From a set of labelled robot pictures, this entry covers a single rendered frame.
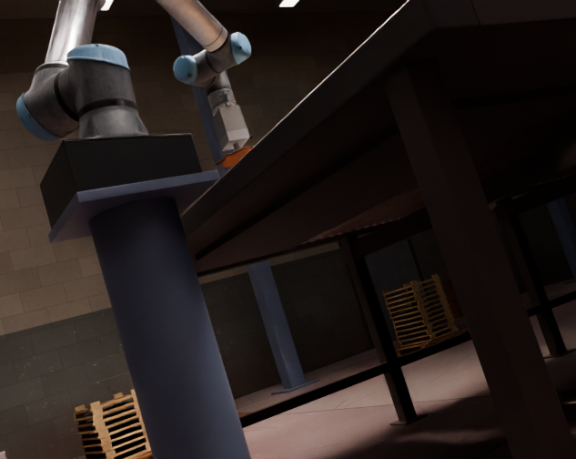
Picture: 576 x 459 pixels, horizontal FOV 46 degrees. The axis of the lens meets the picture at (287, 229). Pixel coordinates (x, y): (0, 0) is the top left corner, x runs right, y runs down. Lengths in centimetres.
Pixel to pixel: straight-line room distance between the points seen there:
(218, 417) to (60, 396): 554
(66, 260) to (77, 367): 104
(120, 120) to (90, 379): 559
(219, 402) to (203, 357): 8
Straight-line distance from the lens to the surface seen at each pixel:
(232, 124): 197
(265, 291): 624
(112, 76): 139
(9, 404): 669
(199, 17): 182
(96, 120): 135
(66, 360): 680
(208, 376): 125
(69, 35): 161
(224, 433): 126
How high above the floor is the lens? 55
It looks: 8 degrees up
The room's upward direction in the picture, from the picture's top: 18 degrees counter-clockwise
